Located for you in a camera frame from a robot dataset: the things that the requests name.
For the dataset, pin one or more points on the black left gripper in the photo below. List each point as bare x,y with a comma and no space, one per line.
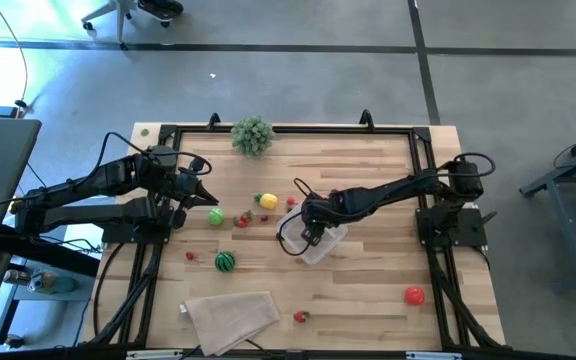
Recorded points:
184,187

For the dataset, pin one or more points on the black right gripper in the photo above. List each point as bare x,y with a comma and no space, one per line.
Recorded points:
325,210

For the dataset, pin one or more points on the clear plastic tupperware container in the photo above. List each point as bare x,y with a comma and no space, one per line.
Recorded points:
327,250

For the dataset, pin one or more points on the light green round toy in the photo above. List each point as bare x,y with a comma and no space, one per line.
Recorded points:
216,216

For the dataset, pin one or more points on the small red raspberry toy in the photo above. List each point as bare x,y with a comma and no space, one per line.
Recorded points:
290,200

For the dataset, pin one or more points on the small red strawberry toy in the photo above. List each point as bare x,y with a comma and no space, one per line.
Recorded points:
190,256

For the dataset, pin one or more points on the yellow bell pepper toy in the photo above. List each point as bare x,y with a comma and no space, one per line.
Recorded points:
268,201

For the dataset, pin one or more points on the strawberry toy with pale leaves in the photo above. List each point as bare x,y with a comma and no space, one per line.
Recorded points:
247,216

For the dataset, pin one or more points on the striped watermelon toy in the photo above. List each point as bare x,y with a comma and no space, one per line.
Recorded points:
225,261

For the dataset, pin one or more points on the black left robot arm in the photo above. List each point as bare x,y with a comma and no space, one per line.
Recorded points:
93,177

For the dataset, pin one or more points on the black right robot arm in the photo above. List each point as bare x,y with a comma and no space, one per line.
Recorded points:
393,192

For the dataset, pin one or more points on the potted green artificial plant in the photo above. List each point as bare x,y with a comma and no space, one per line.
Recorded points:
253,135

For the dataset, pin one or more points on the beige folded cloth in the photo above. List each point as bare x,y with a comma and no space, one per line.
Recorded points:
230,320

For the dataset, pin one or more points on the white table clamp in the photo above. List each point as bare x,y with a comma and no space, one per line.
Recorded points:
153,355
433,356

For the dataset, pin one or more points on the clear plastic bottle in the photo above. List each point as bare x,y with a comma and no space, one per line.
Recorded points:
48,282

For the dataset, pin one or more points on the dark metal stand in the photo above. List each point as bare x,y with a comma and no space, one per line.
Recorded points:
568,200

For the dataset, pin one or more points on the black aluminium table frame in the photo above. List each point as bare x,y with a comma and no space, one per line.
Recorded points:
278,129

